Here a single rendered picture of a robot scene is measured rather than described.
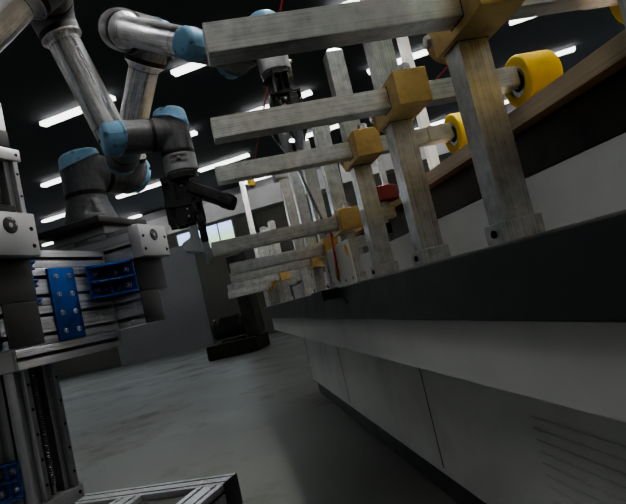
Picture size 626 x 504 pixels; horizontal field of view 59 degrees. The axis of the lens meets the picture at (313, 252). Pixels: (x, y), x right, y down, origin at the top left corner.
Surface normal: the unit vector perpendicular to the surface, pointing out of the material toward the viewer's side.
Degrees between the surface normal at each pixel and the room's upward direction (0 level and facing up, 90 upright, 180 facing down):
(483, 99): 90
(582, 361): 90
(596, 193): 90
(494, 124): 90
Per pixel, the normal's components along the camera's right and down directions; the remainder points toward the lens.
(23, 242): 0.93, -0.24
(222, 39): 0.15, -0.11
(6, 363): -0.30, 0.00
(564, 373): -0.96, 0.21
